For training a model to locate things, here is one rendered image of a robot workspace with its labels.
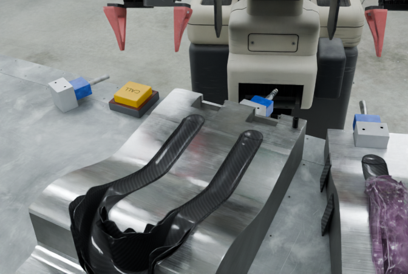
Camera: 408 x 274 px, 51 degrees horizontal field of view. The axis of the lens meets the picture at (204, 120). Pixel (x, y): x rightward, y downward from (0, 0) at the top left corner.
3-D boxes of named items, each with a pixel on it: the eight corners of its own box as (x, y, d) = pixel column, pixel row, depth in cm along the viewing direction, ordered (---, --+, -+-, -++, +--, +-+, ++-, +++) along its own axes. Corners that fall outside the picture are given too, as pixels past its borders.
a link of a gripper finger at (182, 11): (185, 53, 71) (186, -7, 69) (142, 51, 72) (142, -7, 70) (192, 51, 77) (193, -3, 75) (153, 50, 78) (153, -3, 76)
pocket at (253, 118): (254, 123, 80) (254, 106, 77) (282, 130, 77) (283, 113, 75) (244, 137, 76) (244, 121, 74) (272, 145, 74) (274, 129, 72)
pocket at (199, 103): (202, 109, 84) (201, 93, 81) (227, 115, 82) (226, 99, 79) (191, 122, 81) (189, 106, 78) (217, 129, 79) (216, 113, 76)
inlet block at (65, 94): (105, 81, 103) (101, 61, 100) (115, 90, 100) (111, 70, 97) (54, 103, 97) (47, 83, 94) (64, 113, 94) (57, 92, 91)
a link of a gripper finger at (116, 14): (144, 51, 72) (143, -7, 70) (102, 50, 73) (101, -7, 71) (154, 50, 78) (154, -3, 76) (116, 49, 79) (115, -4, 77)
